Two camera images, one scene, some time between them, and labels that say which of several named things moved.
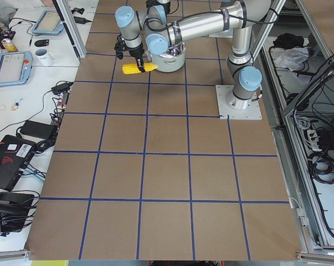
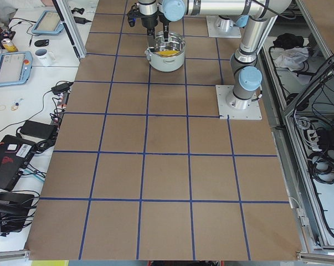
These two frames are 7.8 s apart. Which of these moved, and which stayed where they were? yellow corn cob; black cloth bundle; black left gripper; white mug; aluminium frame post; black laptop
Moved: black left gripper; yellow corn cob
Stayed: black laptop; black cloth bundle; aluminium frame post; white mug
